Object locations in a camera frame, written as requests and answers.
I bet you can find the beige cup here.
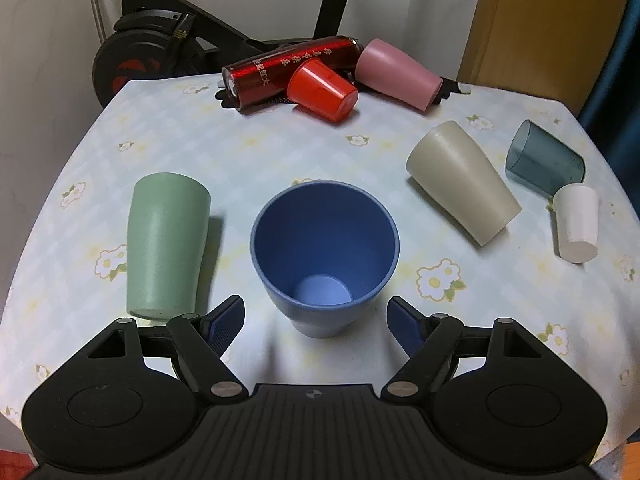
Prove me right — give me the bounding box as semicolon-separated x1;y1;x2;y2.
405;120;523;247

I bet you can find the green cup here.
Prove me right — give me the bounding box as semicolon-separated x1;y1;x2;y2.
125;173;212;323

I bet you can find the wooden cabinet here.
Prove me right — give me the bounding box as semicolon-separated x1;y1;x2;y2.
457;0;633;117

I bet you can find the black exercise bike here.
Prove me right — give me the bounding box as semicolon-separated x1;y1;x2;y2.
92;0;372;110

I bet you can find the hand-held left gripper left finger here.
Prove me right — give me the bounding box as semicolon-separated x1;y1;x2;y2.
88;295;249;404

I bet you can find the transparent grey-blue cup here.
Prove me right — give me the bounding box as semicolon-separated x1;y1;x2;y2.
505;120;586;196

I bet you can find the blue cup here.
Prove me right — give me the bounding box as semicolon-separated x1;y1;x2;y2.
250;180;400;339

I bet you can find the pink cup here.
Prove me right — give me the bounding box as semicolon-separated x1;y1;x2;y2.
355;38;444;111

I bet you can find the floral tablecloth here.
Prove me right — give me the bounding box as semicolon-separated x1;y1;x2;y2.
0;71;640;476

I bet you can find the red cup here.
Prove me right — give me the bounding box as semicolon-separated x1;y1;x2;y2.
287;58;359;125

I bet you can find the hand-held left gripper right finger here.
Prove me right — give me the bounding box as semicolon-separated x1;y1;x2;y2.
382;296;542;403

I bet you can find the small white cup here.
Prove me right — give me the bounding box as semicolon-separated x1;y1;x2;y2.
552;183;600;264

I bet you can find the red cylindrical tin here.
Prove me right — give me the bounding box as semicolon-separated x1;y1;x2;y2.
221;35;362;112

